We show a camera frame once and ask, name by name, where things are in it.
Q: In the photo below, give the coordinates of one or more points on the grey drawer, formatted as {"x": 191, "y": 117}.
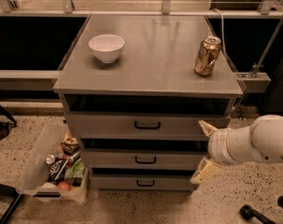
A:
{"x": 143, "y": 182}
{"x": 137, "y": 159}
{"x": 84, "y": 125}

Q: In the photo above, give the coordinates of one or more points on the clear plastic storage bin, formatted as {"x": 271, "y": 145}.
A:
{"x": 35, "y": 173}

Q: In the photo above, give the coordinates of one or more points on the grey drawer cabinet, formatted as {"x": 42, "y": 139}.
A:
{"x": 153, "y": 75}

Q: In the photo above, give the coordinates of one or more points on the black frame left floor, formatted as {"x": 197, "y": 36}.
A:
{"x": 9, "y": 201}

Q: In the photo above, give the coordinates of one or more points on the grey bottom drawer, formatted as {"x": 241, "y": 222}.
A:
{"x": 143, "y": 182}

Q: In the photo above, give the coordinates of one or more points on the white ceramic bowl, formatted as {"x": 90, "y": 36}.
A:
{"x": 107, "y": 48}

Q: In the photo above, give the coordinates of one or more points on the green snack packet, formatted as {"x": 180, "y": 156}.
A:
{"x": 77, "y": 170}

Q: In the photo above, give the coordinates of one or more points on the silver can top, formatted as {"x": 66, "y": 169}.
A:
{"x": 50, "y": 159}

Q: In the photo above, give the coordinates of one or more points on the black tripod leg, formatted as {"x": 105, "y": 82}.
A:
{"x": 7, "y": 114}

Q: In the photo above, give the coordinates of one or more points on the dark blue snack bag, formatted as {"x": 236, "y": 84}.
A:
{"x": 56, "y": 170}

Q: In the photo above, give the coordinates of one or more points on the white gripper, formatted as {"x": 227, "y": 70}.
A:
{"x": 218, "y": 146}

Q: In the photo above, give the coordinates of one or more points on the grey top drawer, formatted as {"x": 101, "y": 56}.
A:
{"x": 84, "y": 125}

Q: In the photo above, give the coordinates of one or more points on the black chair caster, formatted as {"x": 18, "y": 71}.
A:
{"x": 247, "y": 213}

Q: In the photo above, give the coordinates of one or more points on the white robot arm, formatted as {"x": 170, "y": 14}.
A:
{"x": 262, "y": 141}

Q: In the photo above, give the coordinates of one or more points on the crushed gold soda can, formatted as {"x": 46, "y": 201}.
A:
{"x": 207, "y": 56}

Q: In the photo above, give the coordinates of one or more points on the grey middle drawer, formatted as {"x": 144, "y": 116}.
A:
{"x": 137, "y": 159}

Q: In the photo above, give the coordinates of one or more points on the metal diagonal rod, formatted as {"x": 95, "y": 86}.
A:
{"x": 256, "y": 66}

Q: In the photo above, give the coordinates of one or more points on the grey bracket block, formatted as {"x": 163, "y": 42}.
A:
{"x": 256, "y": 84}

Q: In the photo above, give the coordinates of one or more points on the red apple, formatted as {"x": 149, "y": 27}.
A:
{"x": 64, "y": 185}

